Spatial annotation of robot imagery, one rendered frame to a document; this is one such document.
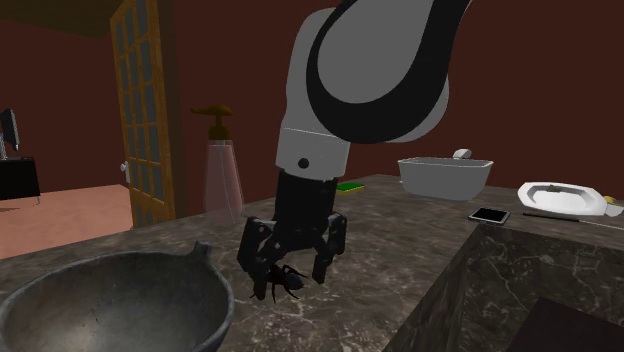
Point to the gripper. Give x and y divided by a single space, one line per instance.
302 209

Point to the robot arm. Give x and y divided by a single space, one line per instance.
380 53

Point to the black toy spider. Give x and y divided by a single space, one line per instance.
287 280

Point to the green and yellow sponge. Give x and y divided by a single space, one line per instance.
351 187

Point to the pink soap dispenser brown pump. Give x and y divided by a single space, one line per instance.
223 180

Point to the white rectangular tub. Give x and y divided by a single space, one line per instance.
443 180

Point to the dark grey metal bowl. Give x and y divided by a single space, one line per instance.
112 302

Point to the wooden door with glass panes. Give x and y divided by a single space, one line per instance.
146 122

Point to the black smartphone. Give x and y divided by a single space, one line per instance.
489 215

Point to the white shallow dish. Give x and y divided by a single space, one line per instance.
560 197

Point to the small yellow object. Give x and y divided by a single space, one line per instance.
610 199

